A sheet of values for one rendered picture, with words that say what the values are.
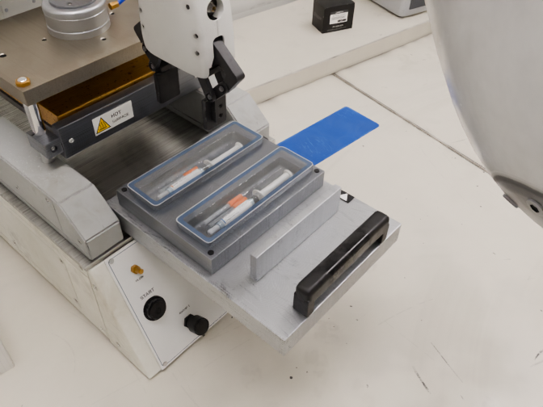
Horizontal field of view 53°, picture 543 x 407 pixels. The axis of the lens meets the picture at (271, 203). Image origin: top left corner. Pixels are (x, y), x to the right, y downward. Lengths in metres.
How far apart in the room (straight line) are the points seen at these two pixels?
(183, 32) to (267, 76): 0.72
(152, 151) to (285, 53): 0.61
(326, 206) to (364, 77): 0.77
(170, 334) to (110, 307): 0.10
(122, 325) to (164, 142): 0.28
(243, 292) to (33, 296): 0.43
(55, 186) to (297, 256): 0.30
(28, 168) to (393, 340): 0.55
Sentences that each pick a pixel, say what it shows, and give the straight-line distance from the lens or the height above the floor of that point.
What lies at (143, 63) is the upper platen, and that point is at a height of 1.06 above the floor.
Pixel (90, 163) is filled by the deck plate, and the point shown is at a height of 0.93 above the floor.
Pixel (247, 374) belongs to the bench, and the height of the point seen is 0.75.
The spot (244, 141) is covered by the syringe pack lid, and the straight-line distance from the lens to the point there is 0.72.
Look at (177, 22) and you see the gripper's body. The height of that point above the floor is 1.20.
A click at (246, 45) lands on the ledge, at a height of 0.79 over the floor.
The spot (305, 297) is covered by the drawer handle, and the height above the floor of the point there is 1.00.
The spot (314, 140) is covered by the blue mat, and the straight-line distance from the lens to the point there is 1.15.
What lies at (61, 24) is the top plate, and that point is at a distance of 0.76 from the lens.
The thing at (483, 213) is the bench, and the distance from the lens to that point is 1.07.
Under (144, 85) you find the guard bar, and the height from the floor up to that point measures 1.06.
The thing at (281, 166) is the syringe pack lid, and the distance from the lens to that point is 0.68.
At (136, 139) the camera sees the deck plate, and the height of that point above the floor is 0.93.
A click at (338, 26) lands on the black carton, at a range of 1.48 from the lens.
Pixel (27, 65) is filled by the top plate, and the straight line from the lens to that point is 0.72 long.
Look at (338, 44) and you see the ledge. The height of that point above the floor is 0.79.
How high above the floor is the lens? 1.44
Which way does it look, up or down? 44 degrees down
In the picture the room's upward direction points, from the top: 2 degrees clockwise
